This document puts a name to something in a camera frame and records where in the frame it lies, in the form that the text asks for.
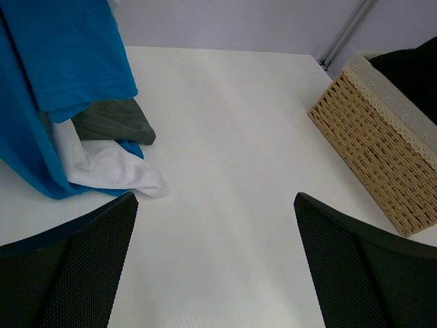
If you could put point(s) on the dark grey t shirt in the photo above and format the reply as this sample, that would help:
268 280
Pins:
115 120

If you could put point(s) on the white t shirt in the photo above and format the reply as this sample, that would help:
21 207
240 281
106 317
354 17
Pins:
104 164

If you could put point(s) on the wicker laundry basket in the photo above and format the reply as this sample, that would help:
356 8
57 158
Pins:
387 142

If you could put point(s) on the bright blue t shirt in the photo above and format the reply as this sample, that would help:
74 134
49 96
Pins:
57 58

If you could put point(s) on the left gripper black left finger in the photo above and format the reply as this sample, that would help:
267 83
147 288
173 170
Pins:
68 276

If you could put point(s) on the black t shirt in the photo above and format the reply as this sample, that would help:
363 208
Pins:
413 72

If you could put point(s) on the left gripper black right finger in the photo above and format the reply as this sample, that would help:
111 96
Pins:
364 276

